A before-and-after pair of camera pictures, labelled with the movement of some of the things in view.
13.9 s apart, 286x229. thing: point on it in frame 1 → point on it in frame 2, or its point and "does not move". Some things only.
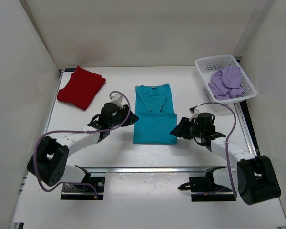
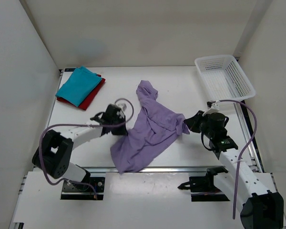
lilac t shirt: x=225 y=83 → x=156 y=128
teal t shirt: x=154 y=108 → x=78 y=86
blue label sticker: x=70 y=69 does not move
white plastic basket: x=207 y=66 does not move
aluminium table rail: x=149 y=169 does not move
